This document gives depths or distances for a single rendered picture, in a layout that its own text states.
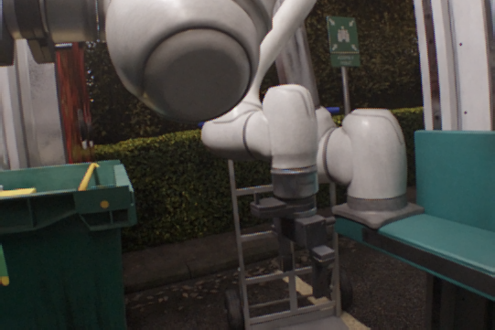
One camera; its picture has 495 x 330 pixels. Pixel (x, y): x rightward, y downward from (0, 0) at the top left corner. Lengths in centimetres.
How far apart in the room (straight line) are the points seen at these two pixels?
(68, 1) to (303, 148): 43
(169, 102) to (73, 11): 20
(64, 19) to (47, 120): 53
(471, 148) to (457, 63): 23
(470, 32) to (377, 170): 39
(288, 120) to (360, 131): 28
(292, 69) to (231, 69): 70
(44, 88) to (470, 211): 103
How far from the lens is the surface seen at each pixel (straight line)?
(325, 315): 218
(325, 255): 61
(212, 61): 21
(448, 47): 91
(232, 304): 197
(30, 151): 94
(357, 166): 84
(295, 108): 60
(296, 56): 91
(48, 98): 90
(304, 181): 62
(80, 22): 40
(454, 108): 91
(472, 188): 84
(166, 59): 21
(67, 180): 85
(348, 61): 379
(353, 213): 88
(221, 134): 70
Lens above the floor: 124
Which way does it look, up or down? 5 degrees down
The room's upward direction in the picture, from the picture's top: 6 degrees counter-clockwise
